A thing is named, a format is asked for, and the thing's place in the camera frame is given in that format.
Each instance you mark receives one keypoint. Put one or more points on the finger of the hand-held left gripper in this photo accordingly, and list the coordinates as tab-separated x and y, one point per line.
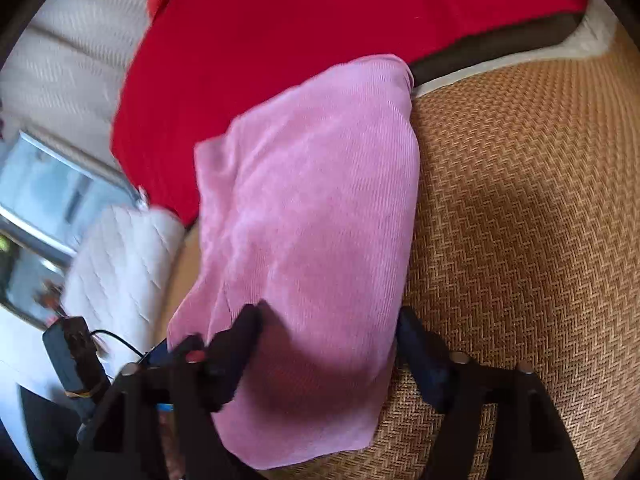
175	350

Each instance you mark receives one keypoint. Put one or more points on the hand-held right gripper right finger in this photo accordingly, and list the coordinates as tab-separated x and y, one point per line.
425	360

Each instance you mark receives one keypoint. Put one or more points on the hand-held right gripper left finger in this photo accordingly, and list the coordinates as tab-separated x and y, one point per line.
235	360

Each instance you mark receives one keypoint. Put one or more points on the orange flower bunch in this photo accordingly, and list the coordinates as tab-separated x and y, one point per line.
52	300

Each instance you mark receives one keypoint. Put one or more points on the white quilted cushion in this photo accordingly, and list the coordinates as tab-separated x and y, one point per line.
120	270

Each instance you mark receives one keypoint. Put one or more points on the small pink white object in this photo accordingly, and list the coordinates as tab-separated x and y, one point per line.
144	199

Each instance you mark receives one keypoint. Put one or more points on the aluminium framed window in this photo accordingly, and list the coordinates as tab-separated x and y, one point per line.
45	200

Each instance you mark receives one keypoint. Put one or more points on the woven rattan mat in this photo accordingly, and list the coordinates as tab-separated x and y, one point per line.
525	210

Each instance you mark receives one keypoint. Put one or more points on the beige dotted curtain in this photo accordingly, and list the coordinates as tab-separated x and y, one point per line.
65	60

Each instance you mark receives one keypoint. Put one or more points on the red blanket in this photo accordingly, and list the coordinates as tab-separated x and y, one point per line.
300	35

